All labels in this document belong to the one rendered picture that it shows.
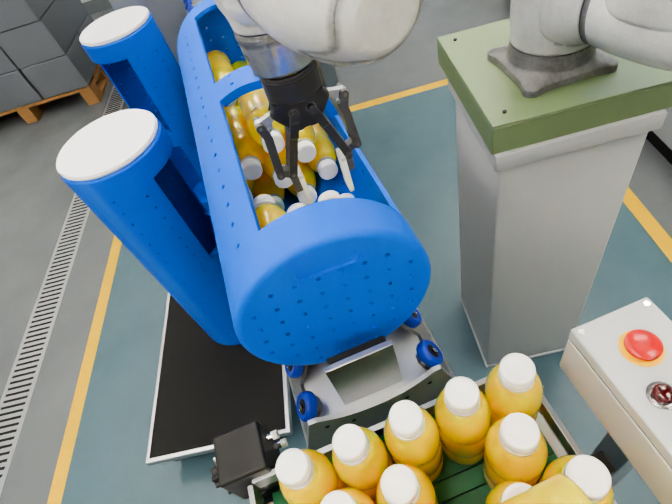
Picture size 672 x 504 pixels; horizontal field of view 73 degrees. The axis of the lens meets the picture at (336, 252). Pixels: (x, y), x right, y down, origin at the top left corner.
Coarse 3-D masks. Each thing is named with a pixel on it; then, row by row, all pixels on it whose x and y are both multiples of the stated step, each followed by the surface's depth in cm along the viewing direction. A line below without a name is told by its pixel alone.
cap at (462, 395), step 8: (448, 384) 53; (456, 384) 52; (464, 384) 52; (472, 384) 52; (448, 392) 52; (456, 392) 52; (464, 392) 52; (472, 392) 51; (448, 400) 52; (456, 400) 51; (464, 400) 51; (472, 400) 51; (456, 408) 51; (464, 408) 51; (472, 408) 51
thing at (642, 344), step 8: (632, 336) 49; (640, 336) 49; (648, 336) 49; (656, 336) 49; (624, 344) 49; (632, 344) 49; (640, 344) 49; (648, 344) 48; (656, 344) 48; (632, 352) 48; (640, 352) 48; (648, 352) 48; (656, 352) 48; (648, 360) 48
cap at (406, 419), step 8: (408, 400) 53; (392, 408) 52; (400, 408) 52; (408, 408) 52; (416, 408) 52; (392, 416) 52; (400, 416) 52; (408, 416) 51; (416, 416) 51; (392, 424) 51; (400, 424) 51; (408, 424) 51; (416, 424) 51; (400, 432) 51; (408, 432) 50; (416, 432) 51
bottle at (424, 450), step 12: (420, 408) 55; (432, 420) 55; (384, 432) 56; (420, 432) 52; (432, 432) 54; (396, 444) 53; (408, 444) 52; (420, 444) 52; (432, 444) 54; (396, 456) 55; (408, 456) 53; (420, 456) 53; (432, 456) 55; (420, 468) 57; (432, 468) 59; (432, 480) 63
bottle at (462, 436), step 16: (480, 400) 53; (448, 416) 54; (464, 416) 52; (480, 416) 53; (448, 432) 55; (464, 432) 53; (480, 432) 54; (448, 448) 61; (464, 448) 57; (480, 448) 59; (464, 464) 64
